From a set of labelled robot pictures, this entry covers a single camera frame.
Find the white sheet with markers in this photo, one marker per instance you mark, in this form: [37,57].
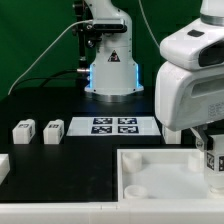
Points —
[113,126]

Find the white front rail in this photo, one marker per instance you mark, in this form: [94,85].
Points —
[193,211]

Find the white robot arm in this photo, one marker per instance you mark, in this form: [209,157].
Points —
[114,74]

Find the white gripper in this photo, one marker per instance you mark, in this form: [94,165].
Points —
[185,99]

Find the white square tabletop tray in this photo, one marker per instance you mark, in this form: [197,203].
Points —
[164,176]

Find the white block left edge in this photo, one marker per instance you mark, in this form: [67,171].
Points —
[4,166]

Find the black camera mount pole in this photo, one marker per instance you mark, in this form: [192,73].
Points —
[82,12]

